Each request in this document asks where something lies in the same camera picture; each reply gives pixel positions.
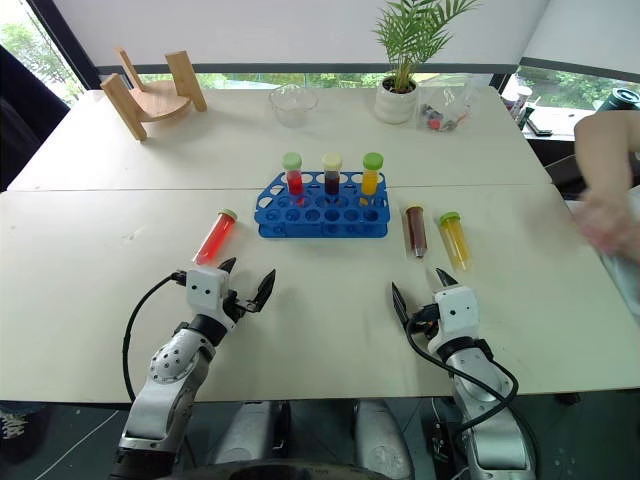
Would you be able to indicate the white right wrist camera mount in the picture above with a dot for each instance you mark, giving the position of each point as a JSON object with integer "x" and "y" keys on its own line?
{"x": 457, "y": 312}

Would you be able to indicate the grey rounded shape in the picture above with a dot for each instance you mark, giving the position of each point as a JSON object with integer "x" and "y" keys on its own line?
{"x": 382, "y": 440}
{"x": 250, "y": 432}

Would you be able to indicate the dark chair back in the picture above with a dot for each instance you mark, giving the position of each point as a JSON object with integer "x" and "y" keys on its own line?
{"x": 27, "y": 115}

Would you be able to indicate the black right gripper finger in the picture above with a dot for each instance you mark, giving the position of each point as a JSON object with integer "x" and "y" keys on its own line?
{"x": 444, "y": 280}
{"x": 401, "y": 306}

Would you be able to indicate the clear plastic bag with bits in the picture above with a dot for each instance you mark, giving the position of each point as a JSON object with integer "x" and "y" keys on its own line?
{"x": 445, "y": 112}

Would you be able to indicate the dark purple tube cream cap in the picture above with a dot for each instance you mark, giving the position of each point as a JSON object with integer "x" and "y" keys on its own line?
{"x": 332, "y": 180}

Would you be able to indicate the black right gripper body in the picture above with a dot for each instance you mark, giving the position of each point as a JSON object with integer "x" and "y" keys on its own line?
{"x": 428, "y": 320}

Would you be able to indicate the orange tube green cap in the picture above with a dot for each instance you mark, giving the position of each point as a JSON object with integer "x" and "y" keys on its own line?
{"x": 371, "y": 180}

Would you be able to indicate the black flat device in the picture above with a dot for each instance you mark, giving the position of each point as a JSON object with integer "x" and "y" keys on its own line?
{"x": 539, "y": 130}

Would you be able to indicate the clear glass beaker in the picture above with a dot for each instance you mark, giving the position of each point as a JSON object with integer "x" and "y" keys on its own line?
{"x": 293, "y": 107}

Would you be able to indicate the person's bare hand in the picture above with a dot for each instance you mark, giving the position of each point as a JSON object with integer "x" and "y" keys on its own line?
{"x": 607, "y": 225}

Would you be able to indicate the dark sneaker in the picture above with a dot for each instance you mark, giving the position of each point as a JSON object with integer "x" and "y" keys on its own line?
{"x": 20, "y": 430}

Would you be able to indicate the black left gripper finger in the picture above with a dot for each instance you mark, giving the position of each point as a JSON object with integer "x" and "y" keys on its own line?
{"x": 265, "y": 292}
{"x": 229, "y": 266}

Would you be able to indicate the wooden curved stand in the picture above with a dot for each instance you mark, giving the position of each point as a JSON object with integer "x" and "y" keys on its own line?
{"x": 160, "y": 102}

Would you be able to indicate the person's bare forearm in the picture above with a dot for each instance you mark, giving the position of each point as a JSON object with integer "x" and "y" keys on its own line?
{"x": 602, "y": 150}

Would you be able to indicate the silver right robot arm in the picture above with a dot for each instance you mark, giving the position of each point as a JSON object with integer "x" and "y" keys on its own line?
{"x": 490, "y": 395}

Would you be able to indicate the black window frame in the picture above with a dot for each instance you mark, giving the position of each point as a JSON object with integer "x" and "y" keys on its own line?
{"x": 65, "y": 42}

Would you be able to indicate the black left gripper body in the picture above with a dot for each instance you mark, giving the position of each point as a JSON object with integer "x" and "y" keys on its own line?
{"x": 236, "y": 306}

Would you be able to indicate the red tube green cap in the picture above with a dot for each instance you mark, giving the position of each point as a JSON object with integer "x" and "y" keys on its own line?
{"x": 214, "y": 240}
{"x": 294, "y": 180}

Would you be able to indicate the white paper cup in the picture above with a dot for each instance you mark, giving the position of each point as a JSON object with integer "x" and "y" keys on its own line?
{"x": 521, "y": 99}

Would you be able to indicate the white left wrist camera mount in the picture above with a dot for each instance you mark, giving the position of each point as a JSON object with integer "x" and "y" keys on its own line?
{"x": 204, "y": 292}

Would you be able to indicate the blue test tube rack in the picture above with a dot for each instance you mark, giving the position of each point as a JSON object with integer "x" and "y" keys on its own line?
{"x": 325, "y": 217}

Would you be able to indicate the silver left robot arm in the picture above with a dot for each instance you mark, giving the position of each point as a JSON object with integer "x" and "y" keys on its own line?
{"x": 165, "y": 385}

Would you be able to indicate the yellow tube green cap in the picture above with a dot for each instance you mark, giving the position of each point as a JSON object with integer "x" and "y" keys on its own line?
{"x": 456, "y": 242}

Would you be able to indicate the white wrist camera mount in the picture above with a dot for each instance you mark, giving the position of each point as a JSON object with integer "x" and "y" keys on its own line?
{"x": 457, "y": 312}
{"x": 204, "y": 292}

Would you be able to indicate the brown tube brown cap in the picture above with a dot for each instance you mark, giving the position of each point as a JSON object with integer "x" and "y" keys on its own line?
{"x": 415, "y": 230}

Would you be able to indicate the green palm in white pot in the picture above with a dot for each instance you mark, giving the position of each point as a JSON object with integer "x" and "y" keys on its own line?
{"x": 397, "y": 102}

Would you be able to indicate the dark green round container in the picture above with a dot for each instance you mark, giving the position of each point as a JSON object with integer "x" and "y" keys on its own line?
{"x": 620, "y": 99}

